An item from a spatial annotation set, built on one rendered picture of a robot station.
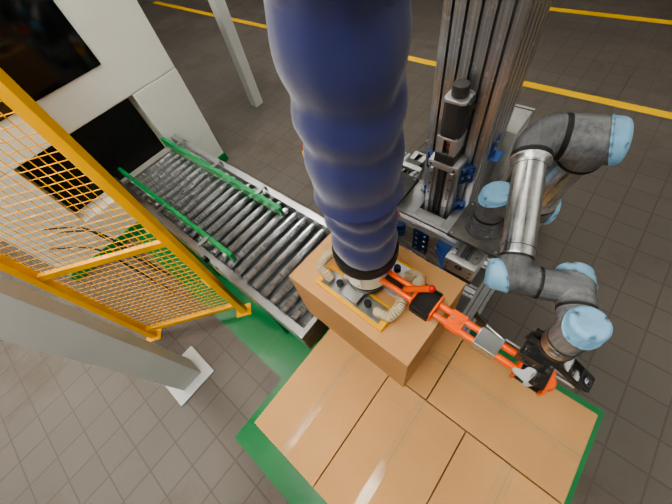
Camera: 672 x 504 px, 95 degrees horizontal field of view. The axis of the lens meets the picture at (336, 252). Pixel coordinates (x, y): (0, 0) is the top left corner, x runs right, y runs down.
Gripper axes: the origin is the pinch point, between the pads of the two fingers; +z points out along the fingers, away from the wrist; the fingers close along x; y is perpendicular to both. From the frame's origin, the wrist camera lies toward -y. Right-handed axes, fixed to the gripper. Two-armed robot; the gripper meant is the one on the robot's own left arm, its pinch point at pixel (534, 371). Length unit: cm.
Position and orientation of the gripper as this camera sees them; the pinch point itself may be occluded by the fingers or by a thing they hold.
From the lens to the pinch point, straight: 109.4
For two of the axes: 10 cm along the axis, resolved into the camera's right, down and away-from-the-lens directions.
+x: -6.5, 6.8, -3.3
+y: -7.4, -4.9, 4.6
